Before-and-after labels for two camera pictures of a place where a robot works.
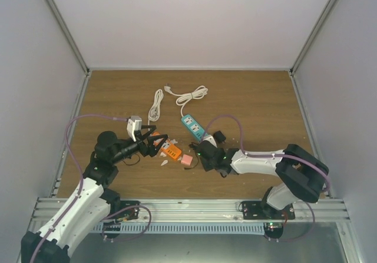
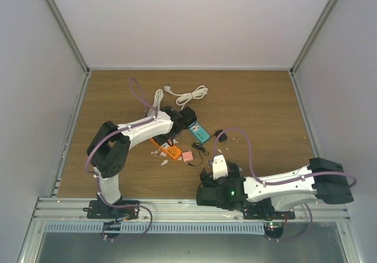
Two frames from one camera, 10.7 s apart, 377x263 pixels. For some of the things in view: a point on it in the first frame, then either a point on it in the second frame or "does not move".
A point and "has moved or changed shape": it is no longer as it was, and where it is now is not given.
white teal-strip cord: [198, 93] does not move
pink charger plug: [186, 160] has moved or changed shape
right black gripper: [206, 165] → [205, 179]
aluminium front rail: [210, 210] does not move
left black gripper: [150, 149] → [161, 140]
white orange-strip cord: [154, 112] does not move
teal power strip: [196, 129] does not move
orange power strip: [172, 150] does not move
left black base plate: [128, 210] does not move
